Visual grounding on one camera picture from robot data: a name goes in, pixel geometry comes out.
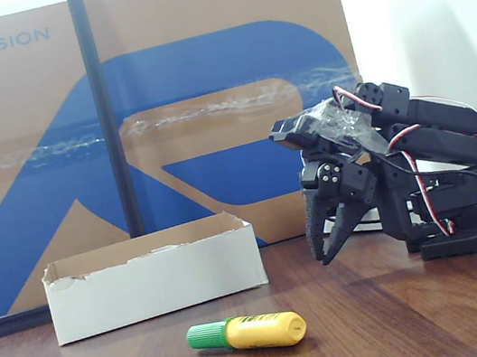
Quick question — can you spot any white power strip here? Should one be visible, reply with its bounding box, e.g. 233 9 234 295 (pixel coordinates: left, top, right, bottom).
322 205 385 239

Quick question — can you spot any white cardboard box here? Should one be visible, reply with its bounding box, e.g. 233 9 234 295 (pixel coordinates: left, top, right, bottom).
34 205 275 348

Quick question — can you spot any yellow plastic cylinder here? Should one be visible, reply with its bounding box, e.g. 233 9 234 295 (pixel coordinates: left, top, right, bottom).
183 304 311 357

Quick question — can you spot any black stand pole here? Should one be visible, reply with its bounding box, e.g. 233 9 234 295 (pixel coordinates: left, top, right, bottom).
65 0 147 244

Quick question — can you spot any black stand base bar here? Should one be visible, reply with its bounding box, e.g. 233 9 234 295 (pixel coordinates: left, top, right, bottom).
0 304 57 341

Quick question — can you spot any large brown blue-printed carton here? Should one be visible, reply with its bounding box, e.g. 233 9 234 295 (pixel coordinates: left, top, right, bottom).
0 0 392 320

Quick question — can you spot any red white servo wire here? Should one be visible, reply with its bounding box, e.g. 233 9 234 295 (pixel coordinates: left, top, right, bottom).
331 62 477 254

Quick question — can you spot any plastic-wrapped black wrist camera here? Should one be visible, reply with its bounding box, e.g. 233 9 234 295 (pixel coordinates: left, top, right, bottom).
264 90 389 174

